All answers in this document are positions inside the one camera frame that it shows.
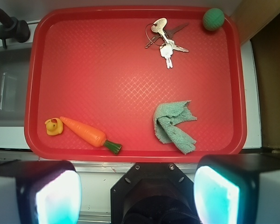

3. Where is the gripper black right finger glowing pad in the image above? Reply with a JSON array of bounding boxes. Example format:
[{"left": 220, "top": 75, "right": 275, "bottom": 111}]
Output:
[{"left": 194, "top": 154, "right": 280, "bottom": 224}]

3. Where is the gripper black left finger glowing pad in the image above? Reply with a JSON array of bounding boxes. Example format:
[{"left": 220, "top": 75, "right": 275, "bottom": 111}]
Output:
[{"left": 0, "top": 160, "right": 82, "bottom": 224}]

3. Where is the green foam ball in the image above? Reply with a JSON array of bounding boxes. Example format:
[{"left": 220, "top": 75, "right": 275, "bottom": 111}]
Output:
[{"left": 203, "top": 8, "right": 225, "bottom": 31}]

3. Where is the yellow rubber duck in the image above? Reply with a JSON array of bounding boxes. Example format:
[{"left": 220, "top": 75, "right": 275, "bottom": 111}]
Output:
[{"left": 45, "top": 118, "right": 63, "bottom": 136}]

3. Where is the orange toy carrot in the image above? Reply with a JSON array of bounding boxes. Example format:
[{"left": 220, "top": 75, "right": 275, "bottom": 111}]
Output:
[{"left": 60, "top": 116, "right": 122, "bottom": 154}]

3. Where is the teal knitted cloth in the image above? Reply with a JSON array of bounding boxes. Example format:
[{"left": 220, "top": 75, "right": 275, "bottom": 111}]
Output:
[{"left": 153, "top": 100, "right": 197, "bottom": 154}]

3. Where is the grey sink basin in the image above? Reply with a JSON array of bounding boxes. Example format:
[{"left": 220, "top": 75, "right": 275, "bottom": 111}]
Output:
[{"left": 0, "top": 43, "right": 32, "bottom": 127}]

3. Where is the red plastic tray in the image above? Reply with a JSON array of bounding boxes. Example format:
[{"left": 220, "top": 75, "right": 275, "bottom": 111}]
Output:
[{"left": 24, "top": 6, "right": 247, "bottom": 163}]

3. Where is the grey sink faucet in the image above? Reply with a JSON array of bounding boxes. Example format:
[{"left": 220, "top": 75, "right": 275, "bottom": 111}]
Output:
[{"left": 0, "top": 8, "right": 31, "bottom": 49}]

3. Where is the brown cardboard panel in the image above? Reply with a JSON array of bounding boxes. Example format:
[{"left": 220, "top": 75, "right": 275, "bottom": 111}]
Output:
[{"left": 231, "top": 0, "right": 280, "bottom": 150}]

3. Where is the silver key bunch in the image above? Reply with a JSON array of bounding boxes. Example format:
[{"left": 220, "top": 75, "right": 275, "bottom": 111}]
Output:
[{"left": 145, "top": 18, "right": 189, "bottom": 69}]

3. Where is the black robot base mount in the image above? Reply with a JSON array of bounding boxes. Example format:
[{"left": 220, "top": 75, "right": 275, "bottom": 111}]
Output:
[{"left": 110, "top": 163, "right": 200, "bottom": 224}]

